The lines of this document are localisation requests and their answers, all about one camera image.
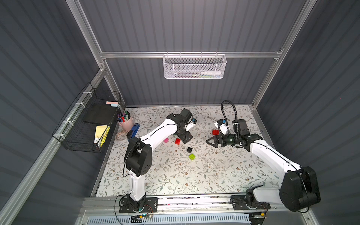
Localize red lego brick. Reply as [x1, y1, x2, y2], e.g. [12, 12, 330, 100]
[175, 138, 181, 145]
[212, 130, 220, 136]

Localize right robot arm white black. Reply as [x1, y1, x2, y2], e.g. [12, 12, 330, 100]
[206, 119, 321, 212]

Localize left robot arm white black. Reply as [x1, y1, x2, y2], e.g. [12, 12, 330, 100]
[124, 108, 197, 203]

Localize lime green lego brick lower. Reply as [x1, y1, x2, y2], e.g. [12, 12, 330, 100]
[189, 154, 196, 160]

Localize blue stapler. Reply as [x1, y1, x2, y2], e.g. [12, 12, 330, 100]
[127, 123, 140, 141]

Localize pink pen cup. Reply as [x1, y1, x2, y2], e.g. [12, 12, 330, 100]
[118, 117, 135, 132]

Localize round tape roll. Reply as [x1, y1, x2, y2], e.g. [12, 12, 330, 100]
[115, 130, 128, 141]

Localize white marker in basket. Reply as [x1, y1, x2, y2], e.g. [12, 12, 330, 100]
[200, 71, 222, 77]

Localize yellow sticky note pad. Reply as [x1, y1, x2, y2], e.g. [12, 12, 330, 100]
[94, 125, 110, 148]

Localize black notebook in basket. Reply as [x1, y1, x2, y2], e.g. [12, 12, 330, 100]
[83, 104, 118, 125]

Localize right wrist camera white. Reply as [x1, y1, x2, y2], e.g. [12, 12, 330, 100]
[214, 119, 230, 137]

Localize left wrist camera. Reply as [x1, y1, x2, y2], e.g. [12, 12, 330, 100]
[186, 118, 197, 131]

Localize black cable loop right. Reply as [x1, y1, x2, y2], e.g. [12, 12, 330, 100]
[220, 99, 239, 138]

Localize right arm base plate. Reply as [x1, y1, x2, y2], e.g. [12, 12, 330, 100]
[230, 195, 271, 211]

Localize aluminium rail front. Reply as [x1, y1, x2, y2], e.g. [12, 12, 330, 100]
[81, 193, 307, 214]

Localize white wire mesh basket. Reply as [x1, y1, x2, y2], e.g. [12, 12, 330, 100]
[163, 54, 227, 79]

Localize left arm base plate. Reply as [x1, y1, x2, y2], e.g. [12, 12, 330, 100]
[119, 195, 158, 213]

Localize black wire wall basket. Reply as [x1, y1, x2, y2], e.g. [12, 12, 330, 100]
[52, 83, 122, 153]

